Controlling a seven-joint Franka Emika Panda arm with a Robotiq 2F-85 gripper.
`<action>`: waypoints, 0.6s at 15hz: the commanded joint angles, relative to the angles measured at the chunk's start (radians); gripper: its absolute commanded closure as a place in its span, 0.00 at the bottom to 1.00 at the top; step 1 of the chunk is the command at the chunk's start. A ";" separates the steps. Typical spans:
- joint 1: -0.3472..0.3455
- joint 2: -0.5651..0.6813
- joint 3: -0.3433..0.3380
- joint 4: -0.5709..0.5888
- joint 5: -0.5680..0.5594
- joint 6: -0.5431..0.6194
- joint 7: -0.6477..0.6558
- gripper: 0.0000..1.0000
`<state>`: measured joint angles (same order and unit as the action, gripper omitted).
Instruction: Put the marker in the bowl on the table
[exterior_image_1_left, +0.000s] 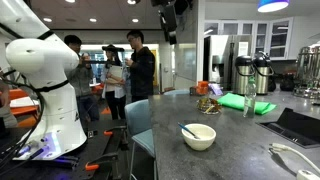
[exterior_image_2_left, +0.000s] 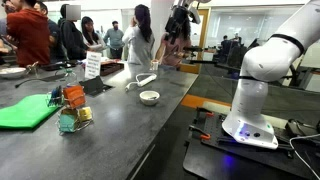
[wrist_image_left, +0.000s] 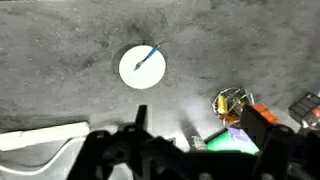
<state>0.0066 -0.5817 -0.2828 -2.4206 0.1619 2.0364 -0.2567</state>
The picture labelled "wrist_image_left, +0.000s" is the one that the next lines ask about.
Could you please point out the black grid tray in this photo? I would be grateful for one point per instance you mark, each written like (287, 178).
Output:
(306, 111)

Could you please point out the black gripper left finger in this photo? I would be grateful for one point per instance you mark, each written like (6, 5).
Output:
(141, 118)

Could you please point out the green cloth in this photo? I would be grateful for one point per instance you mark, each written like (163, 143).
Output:
(231, 139)

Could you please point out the white round bowl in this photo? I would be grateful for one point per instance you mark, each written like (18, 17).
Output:
(148, 74)

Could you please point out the blue marker pen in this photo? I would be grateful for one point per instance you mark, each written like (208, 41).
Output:
(154, 49)

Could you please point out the white power strip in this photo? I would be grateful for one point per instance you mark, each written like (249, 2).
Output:
(20, 139)

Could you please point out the wire rack with coloured blocks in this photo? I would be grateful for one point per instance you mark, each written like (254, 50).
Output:
(229, 103)

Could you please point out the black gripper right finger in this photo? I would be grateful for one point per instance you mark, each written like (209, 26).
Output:
(257, 120)

